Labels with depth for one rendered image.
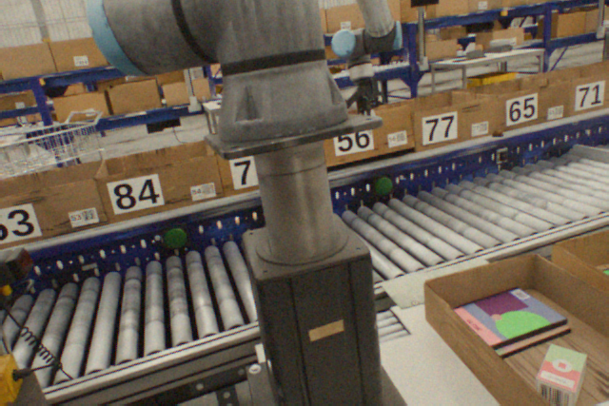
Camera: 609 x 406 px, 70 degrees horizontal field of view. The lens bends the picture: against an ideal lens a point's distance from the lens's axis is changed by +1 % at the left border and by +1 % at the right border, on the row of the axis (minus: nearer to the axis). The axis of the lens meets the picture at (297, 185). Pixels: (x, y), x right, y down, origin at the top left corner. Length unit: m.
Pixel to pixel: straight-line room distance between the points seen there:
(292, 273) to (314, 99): 0.24
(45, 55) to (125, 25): 5.44
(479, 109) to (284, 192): 1.43
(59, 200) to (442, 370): 1.21
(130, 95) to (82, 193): 4.27
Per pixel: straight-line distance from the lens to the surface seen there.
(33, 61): 6.14
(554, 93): 2.22
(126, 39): 0.69
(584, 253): 1.27
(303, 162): 0.61
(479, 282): 1.09
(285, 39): 0.57
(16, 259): 0.93
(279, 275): 0.62
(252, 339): 1.11
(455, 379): 0.93
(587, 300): 1.07
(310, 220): 0.63
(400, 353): 0.98
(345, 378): 0.76
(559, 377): 0.90
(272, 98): 0.56
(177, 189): 1.54
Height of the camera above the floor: 1.39
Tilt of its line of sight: 19 degrees down
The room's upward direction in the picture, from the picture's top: 8 degrees counter-clockwise
